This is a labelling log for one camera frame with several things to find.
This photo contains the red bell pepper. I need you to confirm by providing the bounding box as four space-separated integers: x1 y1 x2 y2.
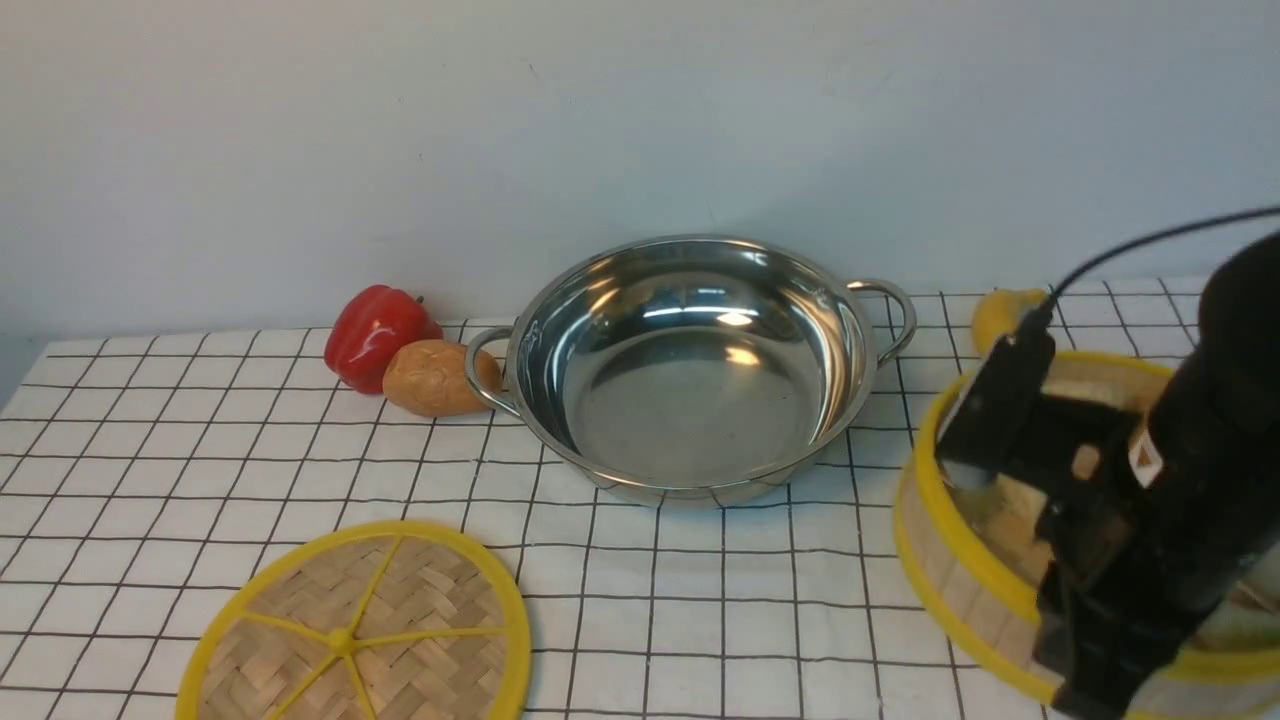
323 284 444 395

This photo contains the stainless steel two-handled pot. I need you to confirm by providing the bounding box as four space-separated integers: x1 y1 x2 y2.
463 234 918 507

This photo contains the black right camera cable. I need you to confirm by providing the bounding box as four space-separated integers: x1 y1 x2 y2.
1020 205 1280 331

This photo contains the bamboo steamer lid yellow rim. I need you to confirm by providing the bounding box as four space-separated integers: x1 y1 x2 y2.
175 520 532 719

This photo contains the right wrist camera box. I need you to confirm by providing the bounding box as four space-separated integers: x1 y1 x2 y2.
934 305 1056 489

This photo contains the bamboo steamer basket yellow rim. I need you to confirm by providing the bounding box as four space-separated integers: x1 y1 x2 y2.
893 351 1279 719

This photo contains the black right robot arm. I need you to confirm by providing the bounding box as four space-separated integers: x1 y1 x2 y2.
1028 234 1279 719

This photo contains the yellow banana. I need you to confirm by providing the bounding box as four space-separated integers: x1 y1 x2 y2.
970 288 1048 357

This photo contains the white checkered tablecloth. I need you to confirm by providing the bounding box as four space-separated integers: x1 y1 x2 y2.
1 292 1052 719

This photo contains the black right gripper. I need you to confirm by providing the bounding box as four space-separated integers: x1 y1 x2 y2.
1033 395 1277 719

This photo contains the brown potato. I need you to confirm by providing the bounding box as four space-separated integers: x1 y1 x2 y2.
383 340 488 418

